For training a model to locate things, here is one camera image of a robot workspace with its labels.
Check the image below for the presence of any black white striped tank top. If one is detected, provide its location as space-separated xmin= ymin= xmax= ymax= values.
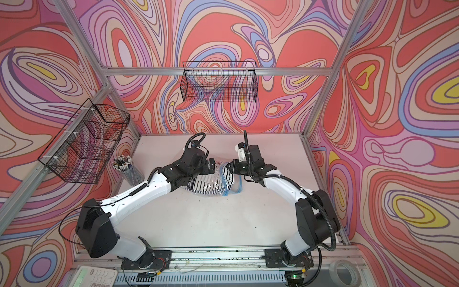
xmin=186 ymin=163 xmax=235 ymax=196

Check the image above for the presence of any clear vacuum bag blue zipper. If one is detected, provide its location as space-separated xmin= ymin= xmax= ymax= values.
xmin=184 ymin=159 xmax=244 ymax=197

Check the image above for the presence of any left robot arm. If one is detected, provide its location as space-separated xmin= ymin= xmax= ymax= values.
xmin=75 ymin=132 xmax=215 ymax=263

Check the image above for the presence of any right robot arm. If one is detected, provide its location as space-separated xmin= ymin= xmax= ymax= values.
xmin=227 ymin=131 xmax=341 ymax=269

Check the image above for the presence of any cup of pens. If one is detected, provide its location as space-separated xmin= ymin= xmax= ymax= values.
xmin=112 ymin=155 xmax=145 ymax=187

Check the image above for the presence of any clear tape roll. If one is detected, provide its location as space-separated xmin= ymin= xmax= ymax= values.
xmin=329 ymin=259 xmax=362 ymax=287

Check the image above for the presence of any white keypad device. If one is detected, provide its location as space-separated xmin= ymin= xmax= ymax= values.
xmin=68 ymin=266 xmax=118 ymax=287

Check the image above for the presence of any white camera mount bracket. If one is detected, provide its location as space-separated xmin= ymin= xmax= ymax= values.
xmin=235 ymin=142 xmax=249 ymax=162

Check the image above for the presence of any black wire basket back wall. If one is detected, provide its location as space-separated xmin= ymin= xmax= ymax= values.
xmin=180 ymin=61 xmax=258 ymax=102

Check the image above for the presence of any black wire basket wall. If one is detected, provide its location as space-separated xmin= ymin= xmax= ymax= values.
xmin=180 ymin=61 xmax=258 ymax=102
xmin=38 ymin=99 xmax=130 ymax=184

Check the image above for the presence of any black wire basket left wall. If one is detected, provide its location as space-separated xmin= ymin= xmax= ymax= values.
xmin=38 ymin=99 xmax=130 ymax=184

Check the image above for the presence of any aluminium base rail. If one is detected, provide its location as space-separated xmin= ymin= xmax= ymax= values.
xmin=63 ymin=246 xmax=375 ymax=287

